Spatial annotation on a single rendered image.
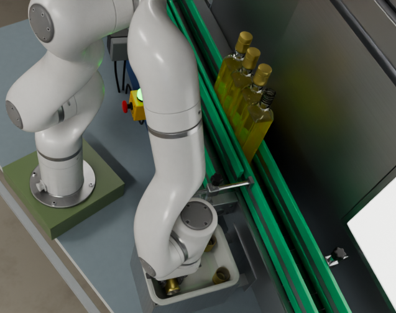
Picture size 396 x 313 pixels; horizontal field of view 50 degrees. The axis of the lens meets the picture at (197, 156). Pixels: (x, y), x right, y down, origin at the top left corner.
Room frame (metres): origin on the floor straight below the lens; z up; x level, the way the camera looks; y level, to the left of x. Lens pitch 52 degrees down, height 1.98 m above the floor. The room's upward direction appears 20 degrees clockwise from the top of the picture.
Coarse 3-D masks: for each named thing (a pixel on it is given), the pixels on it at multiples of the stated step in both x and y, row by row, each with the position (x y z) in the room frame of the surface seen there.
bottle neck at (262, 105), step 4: (268, 88) 0.78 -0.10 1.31; (264, 92) 0.76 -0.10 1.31; (268, 92) 0.78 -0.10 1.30; (272, 92) 0.78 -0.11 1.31; (264, 96) 0.76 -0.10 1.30; (268, 96) 0.75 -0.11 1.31; (272, 96) 0.76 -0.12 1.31; (260, 100) 0.76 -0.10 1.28; (264, 100) 0.75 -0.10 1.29; (268, 100) 0.75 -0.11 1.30; (272, 100) 0.76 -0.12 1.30; (260, 104) 0.76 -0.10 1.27; (264, 104) 0.75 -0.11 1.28; (268, 104) 0.75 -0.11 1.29; (260, 108) 0.75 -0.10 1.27; (264, 108) 0.75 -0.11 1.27; (268, 108) 0.76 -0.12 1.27
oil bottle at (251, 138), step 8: (256, 104) 0.77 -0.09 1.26; (248, 112) 0.76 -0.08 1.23; (256, 112) 0.75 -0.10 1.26; (264, 112) 0.75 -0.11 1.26; (272, 112) 0.76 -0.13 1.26; (248, 120) 0.75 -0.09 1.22; (256, 120) 0.73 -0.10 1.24; (264, 120) 0.74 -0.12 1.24; (272, 120) 0.76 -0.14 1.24; (240, 128) 0.76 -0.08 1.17; (248, 128) 0.74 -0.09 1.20; (256, 128) 0.74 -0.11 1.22; (264, 128) 0.75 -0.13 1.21; (240, 136) 0.75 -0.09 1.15; (248, 136) 0.73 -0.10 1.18; (256, 136) 0.74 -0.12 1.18; (264, 136) 0.76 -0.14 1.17; (240, 144) 0.74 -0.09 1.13; (248, 144) 0.74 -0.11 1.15; (256, 144) 0.75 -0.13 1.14; (248, 152) 0.74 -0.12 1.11; (248, 160) 0.75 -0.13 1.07
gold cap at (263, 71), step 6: (258, 66) 0.82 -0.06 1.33; (264, 66) 0.82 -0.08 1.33; (258, 72) 0.81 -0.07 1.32; (264, 72) 0.80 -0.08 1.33; (270, 72) 0.81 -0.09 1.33; (252, 78) 0.82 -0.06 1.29; (258, 78) 0.80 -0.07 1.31; (264, 78) 0.80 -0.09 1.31; (258, 84) 0.80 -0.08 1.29; (264, 84) 0.81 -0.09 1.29
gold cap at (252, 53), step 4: (248, 48) 0.87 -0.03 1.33; (252, 48) 0.87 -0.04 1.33; (256, 48) 0.88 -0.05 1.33; (248, 52) 0.85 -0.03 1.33; (252, 52) 0.86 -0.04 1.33; (256, 52) 0.86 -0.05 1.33; (248, 56) 0.85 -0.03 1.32; (252, 56) 0.85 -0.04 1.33; (256, 56) 0.85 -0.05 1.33; (244, 60) 0.85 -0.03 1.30; (248, 60) 0.85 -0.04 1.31; (252, 60) 0.85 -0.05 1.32; (256, 60) 0.85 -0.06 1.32; (244, 64) 0.85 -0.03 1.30; (248, 64) 0.85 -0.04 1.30; (252, 64) 0.85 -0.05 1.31; (248, 68) 0.85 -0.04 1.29; (252, 68) 0.85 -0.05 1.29
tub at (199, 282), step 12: (216, 228) 0.55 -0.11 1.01; (216, 240) 0.53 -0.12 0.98; (204, 252) 0.51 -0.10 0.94; (216, 252) 0.51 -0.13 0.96; (228, 252) 0.50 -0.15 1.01; (204, 264) 0.48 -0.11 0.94; (216, 264) 0.49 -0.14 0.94; (228, 264) 0.48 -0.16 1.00; (192, 276) 0.44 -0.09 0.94; (204, 276) 0.45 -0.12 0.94; (156, 288) 0.38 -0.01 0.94; (180, 288) 0.40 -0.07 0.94; (192, 288) 0.41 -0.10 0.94; (204, 288) 0.39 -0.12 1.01; (216, 288) 0.40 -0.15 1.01; (156, 300) 0.32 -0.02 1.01; (168, 300) 0.33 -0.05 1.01; (180, 300) 0.34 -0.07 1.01
